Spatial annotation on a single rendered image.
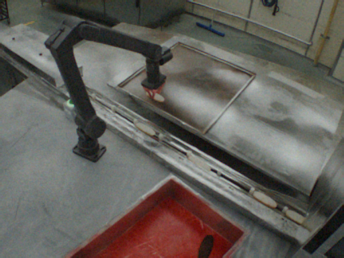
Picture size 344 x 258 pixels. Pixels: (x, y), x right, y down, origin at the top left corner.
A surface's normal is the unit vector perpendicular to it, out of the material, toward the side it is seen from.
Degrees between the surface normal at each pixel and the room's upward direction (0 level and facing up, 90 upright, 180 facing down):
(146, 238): 0
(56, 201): 0
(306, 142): 10
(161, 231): 0
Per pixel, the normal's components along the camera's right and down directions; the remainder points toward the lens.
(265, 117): 0.00, -0.65
